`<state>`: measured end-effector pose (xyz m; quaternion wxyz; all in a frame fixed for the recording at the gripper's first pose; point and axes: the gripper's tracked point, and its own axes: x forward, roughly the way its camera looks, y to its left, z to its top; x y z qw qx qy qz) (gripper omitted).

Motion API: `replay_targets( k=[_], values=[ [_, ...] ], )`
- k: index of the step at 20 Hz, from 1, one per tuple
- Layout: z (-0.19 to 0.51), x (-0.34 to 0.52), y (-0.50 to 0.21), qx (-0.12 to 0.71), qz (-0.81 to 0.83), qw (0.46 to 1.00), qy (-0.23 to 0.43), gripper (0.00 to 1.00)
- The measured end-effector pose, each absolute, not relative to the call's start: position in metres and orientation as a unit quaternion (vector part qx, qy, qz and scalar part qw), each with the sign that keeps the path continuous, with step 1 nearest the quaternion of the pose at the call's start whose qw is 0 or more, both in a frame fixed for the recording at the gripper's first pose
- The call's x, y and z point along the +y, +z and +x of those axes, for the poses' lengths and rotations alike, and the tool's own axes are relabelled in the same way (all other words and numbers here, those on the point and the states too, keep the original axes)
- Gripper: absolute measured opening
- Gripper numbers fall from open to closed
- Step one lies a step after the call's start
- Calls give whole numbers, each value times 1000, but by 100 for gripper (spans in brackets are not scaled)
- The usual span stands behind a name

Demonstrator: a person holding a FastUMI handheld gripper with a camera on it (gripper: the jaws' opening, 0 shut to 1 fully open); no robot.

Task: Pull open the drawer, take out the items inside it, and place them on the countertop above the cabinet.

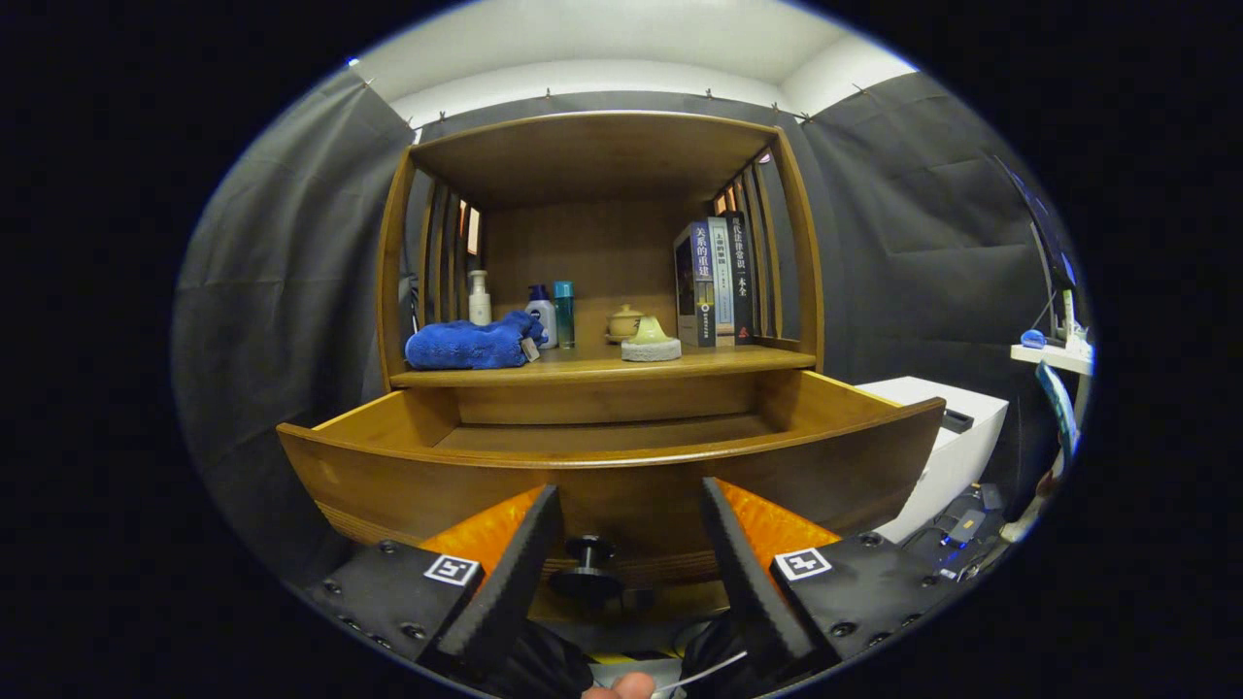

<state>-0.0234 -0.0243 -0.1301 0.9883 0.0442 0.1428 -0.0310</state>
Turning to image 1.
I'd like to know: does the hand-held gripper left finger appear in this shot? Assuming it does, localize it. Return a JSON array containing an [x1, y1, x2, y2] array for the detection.
[[301, 483, 566, 695]]

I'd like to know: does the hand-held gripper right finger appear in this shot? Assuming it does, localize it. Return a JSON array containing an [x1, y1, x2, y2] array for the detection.
[[701, 476, 972, 690]]

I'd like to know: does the wooden drawer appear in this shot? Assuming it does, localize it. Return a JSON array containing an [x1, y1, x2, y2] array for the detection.
[[277, 369, 948, 588]]

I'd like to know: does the green ornament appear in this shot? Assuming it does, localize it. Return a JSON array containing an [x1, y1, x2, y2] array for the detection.
[[621, 316, 683, 363]]

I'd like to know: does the wooden countertop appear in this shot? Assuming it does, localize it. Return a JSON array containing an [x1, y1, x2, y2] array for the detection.
[[390, 342, 817, 389]]

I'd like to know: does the wooden cabinet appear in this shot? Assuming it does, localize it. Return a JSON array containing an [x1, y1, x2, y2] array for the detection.
[[377, 110, 826, 622]]

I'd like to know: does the black electronic device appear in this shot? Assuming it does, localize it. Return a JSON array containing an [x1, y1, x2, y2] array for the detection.
[[903, 483, 1006, 576]]

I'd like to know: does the white box appliance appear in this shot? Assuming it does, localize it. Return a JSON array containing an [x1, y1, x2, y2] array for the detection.
[[855, 377, 1011, 545]]

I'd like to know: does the blue towel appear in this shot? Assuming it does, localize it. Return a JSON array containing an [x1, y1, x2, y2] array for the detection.
[[404, 311, 547, 371]]

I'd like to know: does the white bottle with blue cap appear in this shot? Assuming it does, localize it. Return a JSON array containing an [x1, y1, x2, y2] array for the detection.
[[525, 284, 558, 350]]

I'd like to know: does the book with pale spine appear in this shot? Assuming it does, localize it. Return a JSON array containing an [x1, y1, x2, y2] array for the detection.
[[707, 216, 736, 348]]

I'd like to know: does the book with blue spine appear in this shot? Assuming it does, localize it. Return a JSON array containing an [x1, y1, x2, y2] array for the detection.
[[674, 221, 717, 349]]

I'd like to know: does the book with black spine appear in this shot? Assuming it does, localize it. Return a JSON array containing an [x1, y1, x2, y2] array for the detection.
[[723, 211, 756, 346]]

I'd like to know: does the white side shelf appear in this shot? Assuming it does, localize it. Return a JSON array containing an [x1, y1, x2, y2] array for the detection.
[[1010, 340, 1095, 377]]

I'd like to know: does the computer monitor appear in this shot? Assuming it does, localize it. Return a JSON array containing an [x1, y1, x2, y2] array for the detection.
[[995, 155, 1079, 341]]

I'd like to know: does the white cable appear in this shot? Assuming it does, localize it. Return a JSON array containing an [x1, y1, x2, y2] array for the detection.
[[660, 650, 749, 693]]

